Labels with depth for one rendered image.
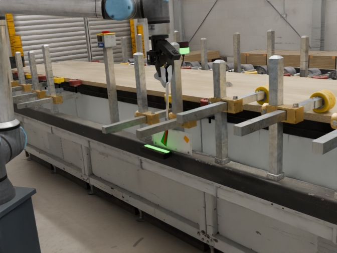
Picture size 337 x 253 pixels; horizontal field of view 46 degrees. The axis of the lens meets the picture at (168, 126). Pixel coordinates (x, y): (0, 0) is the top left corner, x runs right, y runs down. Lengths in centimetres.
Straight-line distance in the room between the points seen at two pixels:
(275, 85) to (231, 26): 938
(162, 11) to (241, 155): 72
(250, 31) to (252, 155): 867
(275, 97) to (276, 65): 11
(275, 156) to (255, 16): 893
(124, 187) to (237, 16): 830
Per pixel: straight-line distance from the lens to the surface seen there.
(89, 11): 150
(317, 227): 147
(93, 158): 300
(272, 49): 268
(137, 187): 260
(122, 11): 146
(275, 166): 144
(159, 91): 212
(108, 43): 206
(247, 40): 1041
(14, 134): 185
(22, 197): 178
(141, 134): 155
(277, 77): 135
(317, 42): 917
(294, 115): 133
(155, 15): 158
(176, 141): 175
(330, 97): 155
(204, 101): 178
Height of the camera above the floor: 128
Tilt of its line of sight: 16 degrees down
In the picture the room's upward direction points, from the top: 4 degrees counter-clockwise
